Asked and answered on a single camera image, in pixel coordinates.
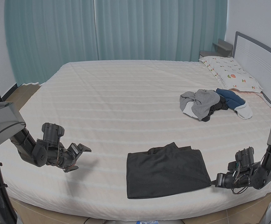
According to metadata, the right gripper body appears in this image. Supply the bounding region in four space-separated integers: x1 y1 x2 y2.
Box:
215 172 235 189

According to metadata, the pile of clothes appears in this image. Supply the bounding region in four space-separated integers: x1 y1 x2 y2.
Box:
179 88 253 122

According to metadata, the white printed pillow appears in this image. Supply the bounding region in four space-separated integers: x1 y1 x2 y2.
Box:
198 56 264 93

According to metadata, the bed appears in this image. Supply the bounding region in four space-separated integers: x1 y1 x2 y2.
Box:
0 31 271 220

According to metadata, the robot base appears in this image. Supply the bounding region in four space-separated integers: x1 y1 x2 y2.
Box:
107 219 173 224

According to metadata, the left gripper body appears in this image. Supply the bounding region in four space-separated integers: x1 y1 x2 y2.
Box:
58 143 81 172

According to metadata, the blue-green curtain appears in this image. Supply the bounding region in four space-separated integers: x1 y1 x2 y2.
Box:
94 0 228 62
5 0 98 86

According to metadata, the grey bedside table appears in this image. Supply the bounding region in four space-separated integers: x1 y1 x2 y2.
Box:
199 38 233 58

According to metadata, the black T-shirt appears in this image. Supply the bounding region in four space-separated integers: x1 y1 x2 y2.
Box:
126 142 212 199

